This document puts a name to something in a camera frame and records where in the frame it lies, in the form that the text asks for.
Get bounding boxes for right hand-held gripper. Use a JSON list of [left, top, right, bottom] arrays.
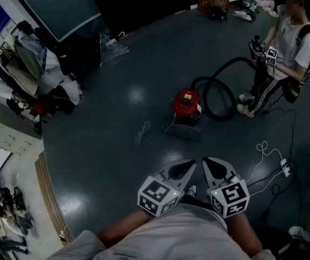
[[202, 157, 250, 218]]

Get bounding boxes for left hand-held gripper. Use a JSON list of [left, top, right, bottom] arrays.
[[137, 159, 197, 218]]

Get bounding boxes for person's right forearm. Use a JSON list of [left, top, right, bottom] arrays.
[[227, 212, 264, 257]]

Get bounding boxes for person's left forearm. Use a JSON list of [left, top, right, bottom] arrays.
[[98, 207, 153, 249]]

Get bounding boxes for person's white shoe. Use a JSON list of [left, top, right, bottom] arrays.
[[184, 184, 198, 197]]

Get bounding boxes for person's black trousers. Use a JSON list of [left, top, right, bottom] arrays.
[[182, 194, 213, 210]]

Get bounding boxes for red vacuum cleaner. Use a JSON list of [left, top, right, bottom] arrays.
[[171, 88, 205, 126]]

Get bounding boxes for person's white shirt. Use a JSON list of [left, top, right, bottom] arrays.
[[46, 202, 277, 260]]

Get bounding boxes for white power strip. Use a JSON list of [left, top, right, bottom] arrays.
[[279, 158, 292, 177]]

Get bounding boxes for white crumpled cloth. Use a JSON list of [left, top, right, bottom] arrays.
[[288, 225, 310, 244]]

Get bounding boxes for transparent umbrella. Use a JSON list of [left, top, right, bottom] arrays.
[[99, 31, 131, 67]]

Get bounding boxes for small black cart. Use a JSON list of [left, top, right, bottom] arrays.
[[210, 6, 229, 23]]

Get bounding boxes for brown cardboard box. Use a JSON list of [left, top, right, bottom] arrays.
[[197, 0, 230, 15]]

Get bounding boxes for pile of clothes and bags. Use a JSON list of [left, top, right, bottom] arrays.
[[0, 20, 85, 126]]

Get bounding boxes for black wheeled machine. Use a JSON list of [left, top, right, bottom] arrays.
[[0, 172, 28, 219]]

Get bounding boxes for white locker cabinet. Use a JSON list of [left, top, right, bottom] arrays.
[[0, 112, 44, 157]]

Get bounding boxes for dark green framed board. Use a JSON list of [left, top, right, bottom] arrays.
[[19, 0, 102, 43]]

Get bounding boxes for white power strip cable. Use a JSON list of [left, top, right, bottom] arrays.
[[245, 141, 283, 187]]

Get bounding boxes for white vacuum power cord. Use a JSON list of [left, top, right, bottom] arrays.
[[134, 112, 177, 146]]

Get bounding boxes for black vacuum hose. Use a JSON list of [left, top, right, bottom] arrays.
[[189, 57, 259, 121]]

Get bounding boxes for long black floor cable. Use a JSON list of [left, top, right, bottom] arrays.
[[248, 107, 309, 227]]

